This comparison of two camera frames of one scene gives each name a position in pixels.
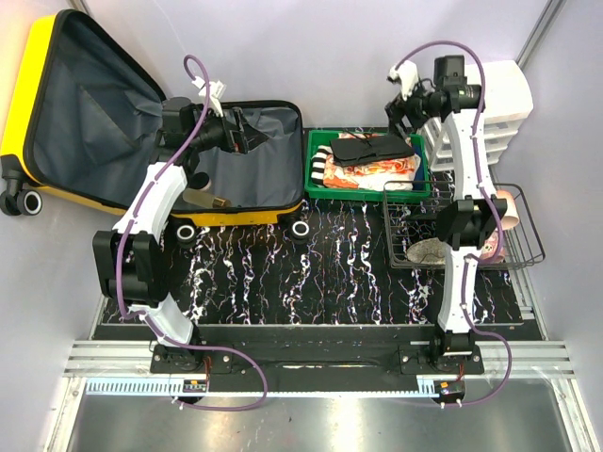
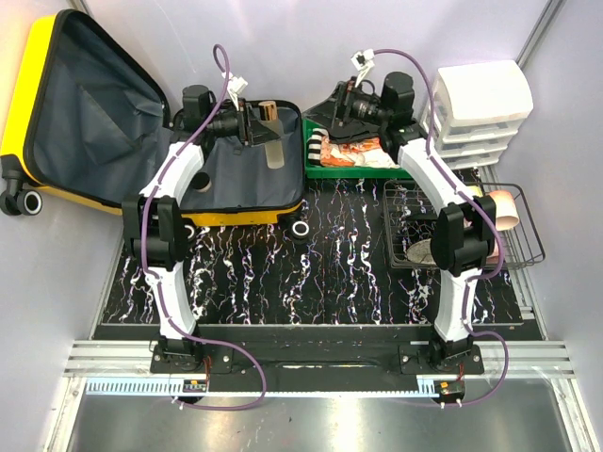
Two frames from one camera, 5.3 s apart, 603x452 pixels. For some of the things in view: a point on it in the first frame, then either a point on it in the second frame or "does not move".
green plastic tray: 317,137 to 313,171
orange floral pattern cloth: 397,166 to 327,147
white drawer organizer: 507,102 does not move
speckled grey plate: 430,251 does not move
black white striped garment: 318,165 to 314,144
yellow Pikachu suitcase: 83,127 does not move
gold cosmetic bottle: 206,200 to 274,152
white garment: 384,181 to 369,157
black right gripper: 398,107 to 338,105
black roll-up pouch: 350,151 to 341,134
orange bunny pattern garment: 332,180 to 327,159
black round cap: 199,180 does not move
